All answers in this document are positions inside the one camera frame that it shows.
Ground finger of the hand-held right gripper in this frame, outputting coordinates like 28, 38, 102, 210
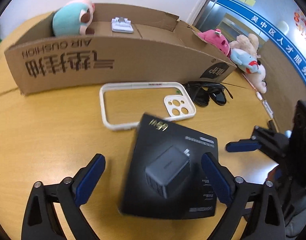
225, 125, 291, 165

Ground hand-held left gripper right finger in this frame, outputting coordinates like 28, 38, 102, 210
201, 152, 286, 240

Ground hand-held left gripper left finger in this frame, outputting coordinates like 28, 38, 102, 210
21, 153, 106, 240

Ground black charger box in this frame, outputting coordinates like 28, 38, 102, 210
118, 113, 218, 220

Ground brown cardboard box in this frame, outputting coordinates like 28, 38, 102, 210
4, 3, 237, 96

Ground wooden desktop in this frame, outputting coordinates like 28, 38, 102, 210
0, 12, 294, 240

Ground white marker pen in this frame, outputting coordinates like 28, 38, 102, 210
261, 99, 275, 118

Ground black sunglasses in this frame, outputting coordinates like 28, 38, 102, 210
184, 81, 233, 107

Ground pink pen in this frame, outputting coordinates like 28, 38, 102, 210
242, 73, 263, 101

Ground white phone case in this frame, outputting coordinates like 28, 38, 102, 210
99, 81, 196, 131

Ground white plush toy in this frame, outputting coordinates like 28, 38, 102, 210
243, 62, 268, 93

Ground blue plush toy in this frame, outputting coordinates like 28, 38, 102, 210
229, 49, 260, 74

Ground beige plush bear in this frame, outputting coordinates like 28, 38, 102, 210
229, 33, 260, 55

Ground pink plush toy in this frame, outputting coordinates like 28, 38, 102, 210
197, 29, 231, 57

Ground red window decoration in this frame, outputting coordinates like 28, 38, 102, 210
293, 9, 306, 43

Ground blue banner strip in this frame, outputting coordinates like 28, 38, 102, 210
215, 0, 306, 85

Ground white phone stand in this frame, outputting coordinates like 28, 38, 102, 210
111, 17, 134, 33

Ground teal plush toy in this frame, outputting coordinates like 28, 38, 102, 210
52, 0, 96, 37

